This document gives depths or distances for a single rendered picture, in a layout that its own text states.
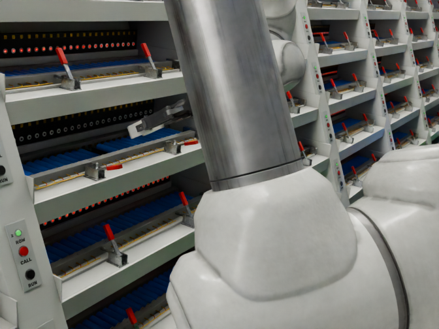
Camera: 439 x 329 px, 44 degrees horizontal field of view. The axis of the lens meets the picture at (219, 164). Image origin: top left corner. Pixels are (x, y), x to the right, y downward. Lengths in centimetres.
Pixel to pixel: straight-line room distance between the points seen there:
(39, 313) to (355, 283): 66
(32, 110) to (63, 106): 7
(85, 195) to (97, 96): 22
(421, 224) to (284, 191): 15
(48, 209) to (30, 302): 17
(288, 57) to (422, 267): 54
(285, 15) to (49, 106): 49
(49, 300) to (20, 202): 19
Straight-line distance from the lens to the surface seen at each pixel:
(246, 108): 53
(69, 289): 112
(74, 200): 112
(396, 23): 344
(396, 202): 60
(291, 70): 100
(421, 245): 58
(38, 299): 105
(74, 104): 116
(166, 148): 137
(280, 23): 111
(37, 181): 112
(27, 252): 103
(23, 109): 108
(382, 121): 276
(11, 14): 113
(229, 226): 52
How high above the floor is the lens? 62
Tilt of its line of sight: 6 degrees down
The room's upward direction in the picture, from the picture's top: 14 degrees counter-clockwise
